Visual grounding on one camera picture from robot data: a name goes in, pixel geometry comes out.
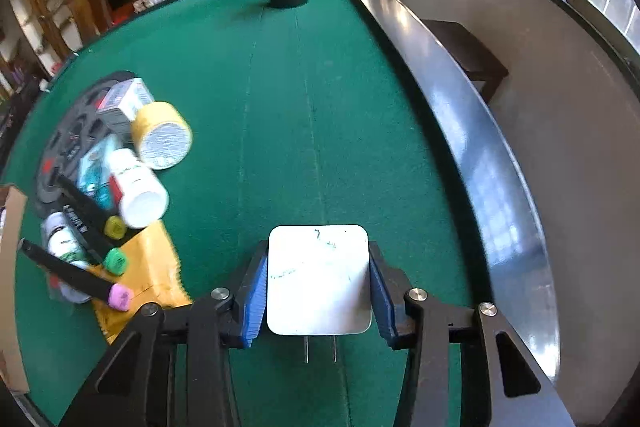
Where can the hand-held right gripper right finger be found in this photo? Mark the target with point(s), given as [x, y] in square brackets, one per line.
[382, 307]

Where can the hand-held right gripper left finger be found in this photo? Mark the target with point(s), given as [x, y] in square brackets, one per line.
[255, 302]

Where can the white power adapter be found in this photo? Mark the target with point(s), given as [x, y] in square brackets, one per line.
[320, 282]

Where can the large white pill bottle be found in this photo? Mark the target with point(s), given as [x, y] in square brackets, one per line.
[140, 202]

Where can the small white green-label bottle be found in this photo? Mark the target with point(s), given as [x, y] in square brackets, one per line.
[60, 237]

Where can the cardboard box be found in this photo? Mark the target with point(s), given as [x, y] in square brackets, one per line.
[12, 257]

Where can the black marker green cap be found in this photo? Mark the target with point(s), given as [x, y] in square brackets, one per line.
[116, 261]

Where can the black marker pink cap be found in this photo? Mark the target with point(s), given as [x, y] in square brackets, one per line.
[75, 274]

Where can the yellow tape roll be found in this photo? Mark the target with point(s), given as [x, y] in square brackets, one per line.
[162, 139]

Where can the black marker yellow cap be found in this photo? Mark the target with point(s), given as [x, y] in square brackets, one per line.
[85, 204]

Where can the teal printed box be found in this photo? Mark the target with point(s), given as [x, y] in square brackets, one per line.
[95, 172]

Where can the small grey box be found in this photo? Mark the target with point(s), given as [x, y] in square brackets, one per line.
[122, 104]

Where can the grey weight plate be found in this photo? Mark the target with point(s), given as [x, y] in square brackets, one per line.
[70, 142]

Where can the dark wooden stool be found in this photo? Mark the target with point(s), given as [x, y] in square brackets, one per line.
[465, 49]

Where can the wooden stand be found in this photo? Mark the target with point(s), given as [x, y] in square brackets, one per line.
[92, 2]

